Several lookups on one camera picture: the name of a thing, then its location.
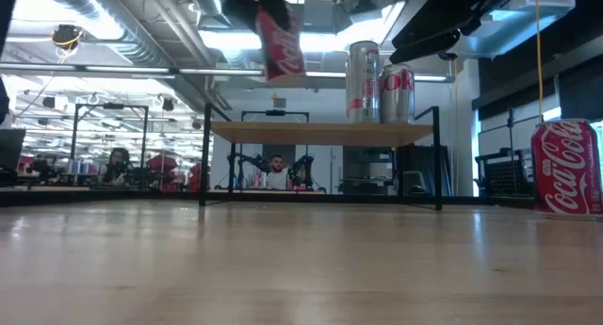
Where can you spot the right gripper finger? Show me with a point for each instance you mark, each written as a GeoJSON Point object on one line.
{"type": "Point", "coordinates": [428, 28]}
{"type": "Point", "coordinates": [424, 49]}

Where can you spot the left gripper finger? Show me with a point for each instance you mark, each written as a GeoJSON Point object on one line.
{"type": "Point", "coordinates": [284, 16]}

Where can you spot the red Coca-Cola can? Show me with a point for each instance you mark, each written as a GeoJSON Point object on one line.
{"type": "Point", "coordinates": [565, 169]}
{"type": "Point", "coordinates": [282, 52]}

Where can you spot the silver Diet Coke can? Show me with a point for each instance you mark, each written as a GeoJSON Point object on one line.
{"type": "Point", "coordinates": [397, 96]}

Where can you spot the white Celsius Peach Vibe can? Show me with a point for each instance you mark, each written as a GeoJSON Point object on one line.
{"type": "Point", "coordinates": [363, 85]}

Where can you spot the black background robot arm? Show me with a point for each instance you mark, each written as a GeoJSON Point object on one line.
{"type": "Point", "coordinates": [301, 169]}
{"type": "Point", "coordinates": [249, 162]}

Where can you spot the bright ceiling light panel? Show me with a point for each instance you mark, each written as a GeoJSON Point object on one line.
{"type": "Point", "coordinates": [221, 40]}

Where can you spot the black equipment case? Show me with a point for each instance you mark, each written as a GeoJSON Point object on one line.
{"type": "Point", "coordinates": [424, 162]}

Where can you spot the black tripod stand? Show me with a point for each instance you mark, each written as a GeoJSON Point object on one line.
{"type": "Point", "coordinates": [511, 127]}

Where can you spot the long ceiling light strip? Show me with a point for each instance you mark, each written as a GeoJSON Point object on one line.
{"type": "Point", "coordinates": [127, 69]}

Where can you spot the person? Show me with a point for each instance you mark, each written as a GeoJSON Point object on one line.
{"type": "Point", "coordinates": [278, 176]}
{"type": "Point", "coordinates": [117, 167]}

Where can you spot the red bulky background object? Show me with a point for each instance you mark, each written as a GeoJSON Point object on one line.
{"type": "Point", "coordinates": [161, 168]}

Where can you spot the black monitor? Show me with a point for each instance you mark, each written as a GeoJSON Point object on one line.
{"type": "Point", "coordinates": [11, 148]}

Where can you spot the black ceiling dome camera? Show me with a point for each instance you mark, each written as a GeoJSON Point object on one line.
{"type": "Point", "coordinates": [447, 56]}

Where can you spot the black background station frame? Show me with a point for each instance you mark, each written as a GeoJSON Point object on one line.
{"type": "Point", "coordinates": [275, 113]}
{"type": "Point", "coordinates": [75, 141]}

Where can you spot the wooden shelf with black frame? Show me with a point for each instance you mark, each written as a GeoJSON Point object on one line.
{"type": "Point", "coordinates": [320, 133]}

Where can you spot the silver ventilation duct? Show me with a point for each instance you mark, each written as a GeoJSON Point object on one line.
{"type": "Point", "coordinates": [136, 47]}

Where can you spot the black metal table frame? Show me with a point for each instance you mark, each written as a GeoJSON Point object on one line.
{"type": "Point", "coordinates": [94, 197]}

